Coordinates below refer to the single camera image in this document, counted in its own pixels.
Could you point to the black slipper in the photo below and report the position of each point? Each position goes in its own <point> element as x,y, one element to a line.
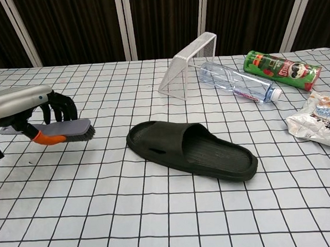
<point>211,157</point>

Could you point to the white snack bag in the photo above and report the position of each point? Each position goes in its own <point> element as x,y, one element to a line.
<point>317,118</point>

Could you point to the white partition frame post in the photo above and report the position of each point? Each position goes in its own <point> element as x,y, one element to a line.
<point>207,8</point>
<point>125,26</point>
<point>20,31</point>
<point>294,17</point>

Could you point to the checkered white tablecloth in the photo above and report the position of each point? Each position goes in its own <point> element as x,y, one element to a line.
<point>75,203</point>

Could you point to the green chips can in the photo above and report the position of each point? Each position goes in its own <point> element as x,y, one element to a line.
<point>284,70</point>

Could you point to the clear plastic water bottle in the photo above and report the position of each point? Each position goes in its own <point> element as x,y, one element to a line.
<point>234,81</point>

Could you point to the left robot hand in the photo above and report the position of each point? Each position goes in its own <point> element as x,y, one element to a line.
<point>14,105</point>

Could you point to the grey cleaning brush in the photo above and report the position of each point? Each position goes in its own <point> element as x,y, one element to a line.
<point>71,127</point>

